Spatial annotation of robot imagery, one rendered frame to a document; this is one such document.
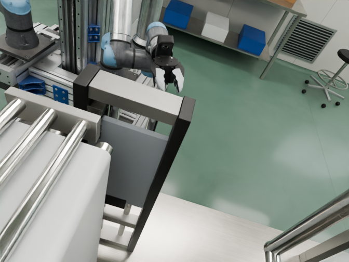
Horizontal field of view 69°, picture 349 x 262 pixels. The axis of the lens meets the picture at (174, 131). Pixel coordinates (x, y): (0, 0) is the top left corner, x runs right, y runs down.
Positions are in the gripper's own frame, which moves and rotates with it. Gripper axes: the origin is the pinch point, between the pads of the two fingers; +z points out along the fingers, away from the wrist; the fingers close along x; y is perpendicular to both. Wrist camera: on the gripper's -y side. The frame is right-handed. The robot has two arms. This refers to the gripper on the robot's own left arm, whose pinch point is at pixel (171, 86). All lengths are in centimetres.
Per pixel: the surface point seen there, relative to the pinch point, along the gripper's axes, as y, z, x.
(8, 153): -25, 39, 24
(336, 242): 23, 40, -43
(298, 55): 137, -234, -241
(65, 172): -23, 40, 19
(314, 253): 32, 40, -42
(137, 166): -7.9, 30.4, 11.7
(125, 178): -3.2, 29.9, 13.6
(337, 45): 112, -222, -282
